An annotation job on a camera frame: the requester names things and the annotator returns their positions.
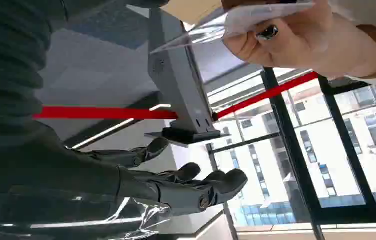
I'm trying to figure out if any person's hand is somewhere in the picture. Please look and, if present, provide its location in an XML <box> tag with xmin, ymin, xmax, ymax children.
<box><xmin>222</xmin><ymin>0</ymin><xmax>376</xmax><ymax>80</ymax></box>

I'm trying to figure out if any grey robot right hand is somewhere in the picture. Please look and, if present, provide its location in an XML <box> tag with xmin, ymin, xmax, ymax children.
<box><xmin>0</xmin><ymin>121</ymin><xmax>249</xmax><ymax>240</ymax></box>

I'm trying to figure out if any white ceiling light strip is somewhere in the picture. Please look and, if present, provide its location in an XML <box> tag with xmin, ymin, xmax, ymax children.
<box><xmin>71</xmin><ymin>103</ymin><xmax>172</xmax><ymax>150</ymax></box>

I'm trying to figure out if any red barrier belt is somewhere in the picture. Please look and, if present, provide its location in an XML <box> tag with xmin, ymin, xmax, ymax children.
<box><xmin>32</xmin><ymin>71</ymin><xmax>320</xmax><ymax>121</ymax></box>

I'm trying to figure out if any wooden card box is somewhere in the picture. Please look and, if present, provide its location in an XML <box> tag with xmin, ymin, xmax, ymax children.
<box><xmin>160</xmin><ymin>0</ymin><xmax>224</xmax><ymax>26</ymax></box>

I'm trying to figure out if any ribbed grey right arm sleeve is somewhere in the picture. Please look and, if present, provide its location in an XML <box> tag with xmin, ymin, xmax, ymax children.
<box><xmin>0</xmin><ymin>0</ymin><xmax>71</xmax><ymax>147</ymax></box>

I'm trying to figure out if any grey upright device on stand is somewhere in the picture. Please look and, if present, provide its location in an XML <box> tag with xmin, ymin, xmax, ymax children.
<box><xmin>144</xmin><ymin>7</ymin><xmax>232</xmax><ymax>149</ymax></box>

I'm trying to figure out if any black window frame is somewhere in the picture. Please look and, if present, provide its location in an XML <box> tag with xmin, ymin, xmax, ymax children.
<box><xmin>206</xmin><ymin>67</ymin><xmax>376</xmax><ymax>240</ymax></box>

